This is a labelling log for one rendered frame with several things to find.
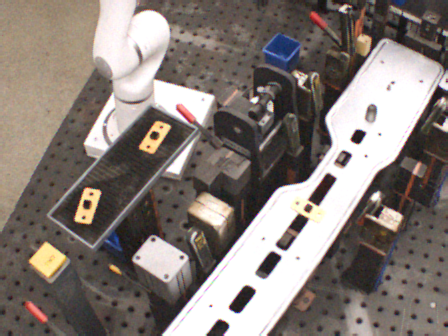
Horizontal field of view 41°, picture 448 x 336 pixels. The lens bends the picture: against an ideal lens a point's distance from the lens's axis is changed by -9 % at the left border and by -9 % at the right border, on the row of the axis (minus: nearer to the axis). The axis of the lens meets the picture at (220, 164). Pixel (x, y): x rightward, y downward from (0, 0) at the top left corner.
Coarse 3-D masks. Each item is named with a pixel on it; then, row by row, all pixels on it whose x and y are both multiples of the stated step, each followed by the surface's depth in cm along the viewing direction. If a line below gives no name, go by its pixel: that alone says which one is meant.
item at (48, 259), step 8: (48, 248) 125; (40, 256) 124; (48, 256) 124; (56, 256) 124; (64, 256) 124; (32, 264) 123; (40, 264) 123; (48, 264) 123; (56, 264) 123; (48, 272) 122
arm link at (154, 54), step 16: (144, 16) 164; (160, 16) 166; (128, 32) 160; (144, 32) 162; (160, 32) 165; (144, 48) 162; (160, 48) 168; (144, 64) 173; (112, 80) 176; (128, 80) 173; (144, 80) 173; (128, 96) 174; (144, 96) 176
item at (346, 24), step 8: (344, 8) 158; (344, 16) 158; (352, 16) 158; (344, 24) 160; (352, 24) 162; (344, 32) 162; (352, 32) 164; (344, 40) 164; (352, 40) 166; (344, 48) 167; (352, 48) 169
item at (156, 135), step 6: (156, 126) 143; (162, 126) 143; (168, 126) 143; (150, 132) 142; (156, 132) 141; (162, 132) 142; (150, 138) 141; (156, 138) 140; (162, 138) 141; (144, 144) 140; (150, 144) 140; (156, 144) 140; (144, 150) 139; (150, 150) 139
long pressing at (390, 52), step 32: (384, 64) 175; (416, 64) 175; (352, 96) 168; (384, 96) 168; (416, 96) 168; (352, 128) 161; (384, 128) 161; (352, 160) 156; (384, 160) 155; (288, 192) 151; (352, 192) 150; (256, 224) 146; (288, 224) 146; (320, 224) 145; (224, 256) 141; (256, 256) 141; (288, 256) 141; (320, 256) 141; (224, 288) 137; (256, 288) 136; (288, 288) 136; (192, 320) 132; (224, 320) 132; (256, 320) 132
